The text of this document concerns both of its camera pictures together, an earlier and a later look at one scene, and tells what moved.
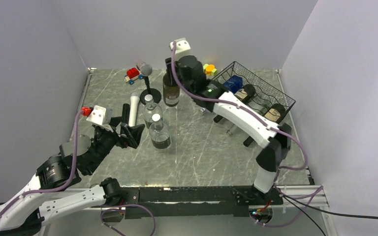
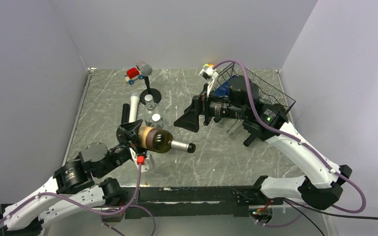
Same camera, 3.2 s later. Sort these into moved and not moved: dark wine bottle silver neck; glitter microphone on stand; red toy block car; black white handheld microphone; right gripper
Moved: right gripper; dark wine bottle silver neck
Not moved: red toy block car; black white handheld microphone; glitter microphone on stand
